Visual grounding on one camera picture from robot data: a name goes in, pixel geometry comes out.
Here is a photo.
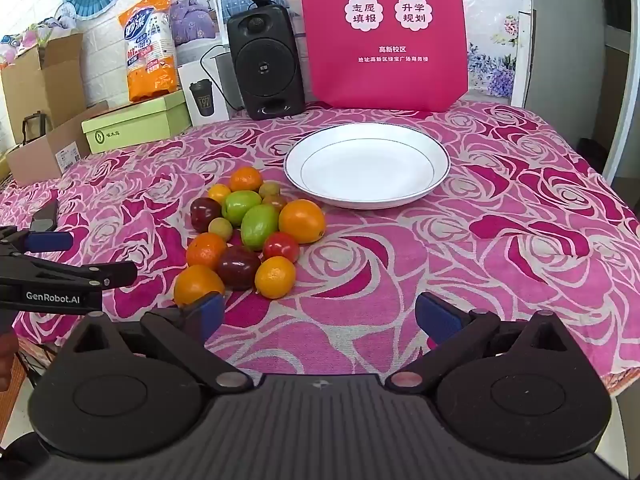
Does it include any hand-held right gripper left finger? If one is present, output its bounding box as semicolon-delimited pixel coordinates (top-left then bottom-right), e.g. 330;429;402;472
62;291;254;394

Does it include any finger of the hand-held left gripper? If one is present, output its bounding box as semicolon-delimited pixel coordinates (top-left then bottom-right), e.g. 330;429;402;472
0;201;74;261
0;258;139;289

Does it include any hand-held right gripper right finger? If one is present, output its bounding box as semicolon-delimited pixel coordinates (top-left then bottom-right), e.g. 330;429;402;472
385;291;577;394

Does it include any reddish orange tangerine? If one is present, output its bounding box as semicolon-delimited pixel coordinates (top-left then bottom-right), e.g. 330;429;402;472
186;232;229;272

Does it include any small yellow green fruit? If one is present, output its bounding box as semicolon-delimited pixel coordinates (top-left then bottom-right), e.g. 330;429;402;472
208;217;234;242

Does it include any red fruit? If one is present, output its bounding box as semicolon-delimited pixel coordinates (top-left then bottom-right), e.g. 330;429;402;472
262;232;301;264

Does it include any oval green fruit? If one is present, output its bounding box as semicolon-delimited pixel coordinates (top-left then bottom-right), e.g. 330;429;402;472
240;203;280;252

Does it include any round green fruit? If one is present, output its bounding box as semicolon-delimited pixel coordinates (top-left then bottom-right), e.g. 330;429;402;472
222;190;263;227

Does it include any large orange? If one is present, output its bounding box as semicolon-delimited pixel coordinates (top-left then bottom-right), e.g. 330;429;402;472
278;199;327;245

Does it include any white plate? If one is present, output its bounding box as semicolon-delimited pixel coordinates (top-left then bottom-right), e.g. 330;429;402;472
283;122;452;210

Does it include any person's left hand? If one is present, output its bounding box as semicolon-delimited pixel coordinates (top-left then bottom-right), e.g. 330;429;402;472
0;332;19;393

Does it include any pink rose print tablecloth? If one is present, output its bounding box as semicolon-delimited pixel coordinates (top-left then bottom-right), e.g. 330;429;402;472
0;97;640;401

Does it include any flat cardboard box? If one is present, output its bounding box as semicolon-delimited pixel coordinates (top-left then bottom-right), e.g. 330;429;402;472
6;100;109;189

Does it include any pale green box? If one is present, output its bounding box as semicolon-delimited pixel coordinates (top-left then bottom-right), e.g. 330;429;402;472
81;89;194;155

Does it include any open cardboard box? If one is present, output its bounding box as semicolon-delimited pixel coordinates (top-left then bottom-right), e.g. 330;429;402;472
0;32;84;145

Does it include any bundle of floral plastic bags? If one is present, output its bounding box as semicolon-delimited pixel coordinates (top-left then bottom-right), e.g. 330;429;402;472
0;15;77;69

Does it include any white box with cup print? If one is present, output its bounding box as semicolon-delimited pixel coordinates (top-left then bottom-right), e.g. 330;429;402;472
177;59;232;127

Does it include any orange pack of paper cups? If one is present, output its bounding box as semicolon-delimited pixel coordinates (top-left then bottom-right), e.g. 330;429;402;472
118;0;179;104

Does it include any dark bin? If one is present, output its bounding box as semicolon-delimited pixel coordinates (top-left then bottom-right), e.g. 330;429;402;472
579;137;609;187

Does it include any black speaker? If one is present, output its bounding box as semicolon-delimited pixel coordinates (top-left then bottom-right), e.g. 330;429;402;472
227;2;306;121

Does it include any purple bedding poster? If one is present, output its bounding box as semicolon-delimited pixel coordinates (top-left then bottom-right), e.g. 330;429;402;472
140;0;222;69

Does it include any black speaker cable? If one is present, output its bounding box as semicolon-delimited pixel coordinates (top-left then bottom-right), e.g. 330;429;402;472
199;42;236;111

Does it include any floral wall sheet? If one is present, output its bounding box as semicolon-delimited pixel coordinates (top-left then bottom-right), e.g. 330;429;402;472
457;0;532;107

